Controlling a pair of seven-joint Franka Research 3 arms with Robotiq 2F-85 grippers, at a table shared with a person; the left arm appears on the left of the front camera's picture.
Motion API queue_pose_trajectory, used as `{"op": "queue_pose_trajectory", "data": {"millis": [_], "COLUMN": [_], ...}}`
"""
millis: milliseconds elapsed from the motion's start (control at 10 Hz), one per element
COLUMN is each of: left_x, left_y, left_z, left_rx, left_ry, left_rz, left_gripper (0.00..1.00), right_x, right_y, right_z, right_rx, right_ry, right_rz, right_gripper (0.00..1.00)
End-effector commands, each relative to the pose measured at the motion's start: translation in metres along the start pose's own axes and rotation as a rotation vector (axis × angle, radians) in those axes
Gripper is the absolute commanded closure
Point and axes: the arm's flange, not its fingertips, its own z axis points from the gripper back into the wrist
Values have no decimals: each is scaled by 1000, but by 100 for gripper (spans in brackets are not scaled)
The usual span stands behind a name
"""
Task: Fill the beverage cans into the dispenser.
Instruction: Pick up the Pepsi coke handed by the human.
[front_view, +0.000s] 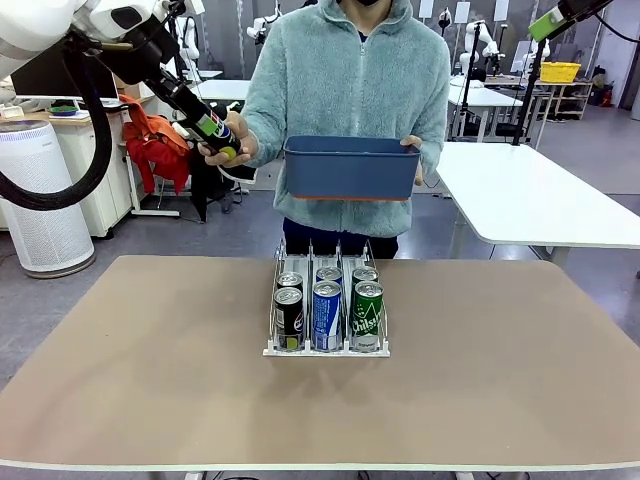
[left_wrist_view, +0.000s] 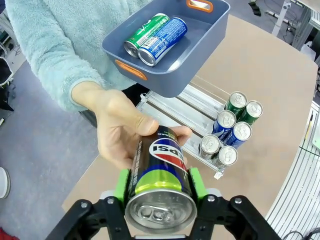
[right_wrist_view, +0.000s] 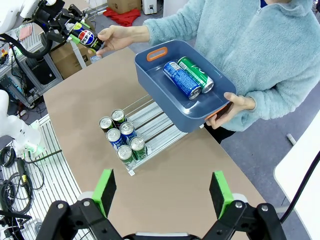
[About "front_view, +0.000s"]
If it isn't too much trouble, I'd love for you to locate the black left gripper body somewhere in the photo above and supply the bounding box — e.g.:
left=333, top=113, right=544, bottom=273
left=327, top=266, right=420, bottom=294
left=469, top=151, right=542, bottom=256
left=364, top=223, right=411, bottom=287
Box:
left=112, top=9, right=180, bottom=84

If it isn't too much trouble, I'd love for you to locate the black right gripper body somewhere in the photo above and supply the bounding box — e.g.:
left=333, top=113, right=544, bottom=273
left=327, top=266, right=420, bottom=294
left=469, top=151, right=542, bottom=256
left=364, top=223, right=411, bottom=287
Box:
left=557, top=0, right=615, bottom=22

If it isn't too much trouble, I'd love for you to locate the black Pepsi can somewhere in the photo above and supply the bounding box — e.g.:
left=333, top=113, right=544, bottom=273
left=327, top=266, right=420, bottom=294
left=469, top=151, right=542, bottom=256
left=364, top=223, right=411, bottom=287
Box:
left=276, top=272, right=304, bottom=294
left=192, top=107, right=243, bottom=160
left=274, top=288, right=305, bottom=351

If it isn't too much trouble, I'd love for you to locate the blue plastic bin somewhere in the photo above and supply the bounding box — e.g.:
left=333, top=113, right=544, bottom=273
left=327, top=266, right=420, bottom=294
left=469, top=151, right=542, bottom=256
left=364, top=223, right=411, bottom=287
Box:
left=283, top=135, right=421, bottom=203

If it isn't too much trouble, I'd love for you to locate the person's left forearm teal sleeve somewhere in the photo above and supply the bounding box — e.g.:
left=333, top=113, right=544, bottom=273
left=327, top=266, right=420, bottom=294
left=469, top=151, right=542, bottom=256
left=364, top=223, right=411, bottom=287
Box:
left=413, top=99, right=452, bottom=174

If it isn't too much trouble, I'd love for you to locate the person's right forearm teal sleeve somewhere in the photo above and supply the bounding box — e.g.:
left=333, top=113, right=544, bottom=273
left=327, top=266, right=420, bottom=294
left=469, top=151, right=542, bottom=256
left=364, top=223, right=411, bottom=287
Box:
left=242, top=97, right=287, bottom=169

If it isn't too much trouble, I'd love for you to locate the clear white can dispenser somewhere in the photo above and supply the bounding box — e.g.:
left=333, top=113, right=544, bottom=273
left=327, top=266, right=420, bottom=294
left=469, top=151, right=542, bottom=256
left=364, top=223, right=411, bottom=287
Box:
left=262, top=238, right=392, bottom=359

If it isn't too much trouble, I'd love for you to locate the person's right hand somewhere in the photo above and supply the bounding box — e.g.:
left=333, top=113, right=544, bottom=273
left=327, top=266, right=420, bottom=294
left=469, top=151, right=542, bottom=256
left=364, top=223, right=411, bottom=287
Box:
left=197, top=111, right=260, bottom=169

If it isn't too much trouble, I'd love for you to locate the person's left hand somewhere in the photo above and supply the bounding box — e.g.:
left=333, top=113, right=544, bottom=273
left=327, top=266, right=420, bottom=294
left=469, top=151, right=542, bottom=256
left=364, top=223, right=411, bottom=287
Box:
left=399, top=134, right=426, bottom=187

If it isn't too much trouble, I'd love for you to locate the white background table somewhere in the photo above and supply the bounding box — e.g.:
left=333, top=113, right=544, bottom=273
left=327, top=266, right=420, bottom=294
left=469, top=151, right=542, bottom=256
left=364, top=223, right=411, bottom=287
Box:
left=192, top=79, right=254, bottom=102
left=448, top=84, right=525, bottom=144

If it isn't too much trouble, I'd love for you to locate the orange jacket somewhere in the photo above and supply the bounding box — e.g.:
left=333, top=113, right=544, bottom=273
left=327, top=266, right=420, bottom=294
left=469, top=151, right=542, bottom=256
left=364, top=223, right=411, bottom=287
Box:
left=121, top=94, right=193, bottom=196

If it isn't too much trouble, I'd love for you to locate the yellow plastic crate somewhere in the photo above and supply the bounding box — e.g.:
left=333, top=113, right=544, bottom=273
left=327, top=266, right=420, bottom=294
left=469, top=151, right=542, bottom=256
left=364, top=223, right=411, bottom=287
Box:
left=539, top=62, right=582, bottom=84

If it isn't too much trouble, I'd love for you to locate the black pole stand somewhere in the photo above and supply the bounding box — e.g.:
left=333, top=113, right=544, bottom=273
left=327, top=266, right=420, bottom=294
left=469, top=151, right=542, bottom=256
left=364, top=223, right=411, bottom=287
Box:
left=457, top=22, right=484, bottom=139
left=510, top=39, right=550, bottom=147

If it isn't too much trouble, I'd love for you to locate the wooden shelf table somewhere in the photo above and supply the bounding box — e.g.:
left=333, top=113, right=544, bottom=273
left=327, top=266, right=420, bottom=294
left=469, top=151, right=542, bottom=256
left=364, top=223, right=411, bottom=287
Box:
left=534, top=79, right=595, bottom=122

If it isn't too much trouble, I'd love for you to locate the black jacket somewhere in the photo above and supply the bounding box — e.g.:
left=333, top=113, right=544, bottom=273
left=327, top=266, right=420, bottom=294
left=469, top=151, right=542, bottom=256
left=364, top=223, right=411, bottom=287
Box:
left=179, top=99, right=259, bottom=225

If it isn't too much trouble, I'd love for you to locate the black computer monitor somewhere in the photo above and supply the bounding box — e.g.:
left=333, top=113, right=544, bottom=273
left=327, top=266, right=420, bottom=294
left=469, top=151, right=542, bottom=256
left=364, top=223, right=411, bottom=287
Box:
left=9, top=58, right=121, bottom=106

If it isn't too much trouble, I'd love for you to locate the white desk cabinet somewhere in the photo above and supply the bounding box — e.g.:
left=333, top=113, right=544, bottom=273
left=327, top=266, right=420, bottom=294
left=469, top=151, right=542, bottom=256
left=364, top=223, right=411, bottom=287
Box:
left=49, top=107, right=134, bottom=239

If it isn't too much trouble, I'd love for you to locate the person in teal fleece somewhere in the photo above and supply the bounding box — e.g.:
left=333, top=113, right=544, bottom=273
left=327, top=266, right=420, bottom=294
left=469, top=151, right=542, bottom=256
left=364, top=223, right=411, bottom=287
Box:
left=241, top=0, right=452, bottom=261

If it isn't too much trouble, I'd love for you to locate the white side table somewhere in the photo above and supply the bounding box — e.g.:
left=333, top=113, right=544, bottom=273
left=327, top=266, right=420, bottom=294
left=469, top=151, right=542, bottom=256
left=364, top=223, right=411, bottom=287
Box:
left=433, top=142, right=640, bottom=271

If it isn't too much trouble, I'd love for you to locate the white air purifier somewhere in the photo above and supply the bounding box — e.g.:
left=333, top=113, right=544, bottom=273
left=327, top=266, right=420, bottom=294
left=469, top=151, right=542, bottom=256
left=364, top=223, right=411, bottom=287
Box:
left=0, top=119, right=96, bottom=280

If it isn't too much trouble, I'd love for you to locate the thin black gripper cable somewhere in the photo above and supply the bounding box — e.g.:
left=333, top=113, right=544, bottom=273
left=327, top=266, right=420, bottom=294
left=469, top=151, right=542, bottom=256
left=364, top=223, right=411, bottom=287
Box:
left=594, top=9, right=640, bottom=44

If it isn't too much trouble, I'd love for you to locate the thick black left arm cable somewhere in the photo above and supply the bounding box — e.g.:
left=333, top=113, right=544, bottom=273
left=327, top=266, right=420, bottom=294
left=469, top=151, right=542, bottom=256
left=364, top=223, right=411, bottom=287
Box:
left=0, top=32, right=114, bottom=211

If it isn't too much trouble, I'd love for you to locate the white rack frame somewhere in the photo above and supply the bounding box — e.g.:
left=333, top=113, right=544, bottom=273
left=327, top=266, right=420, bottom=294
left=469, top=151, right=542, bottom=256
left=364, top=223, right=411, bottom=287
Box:
left=121, top=142, right=181, bottom=219

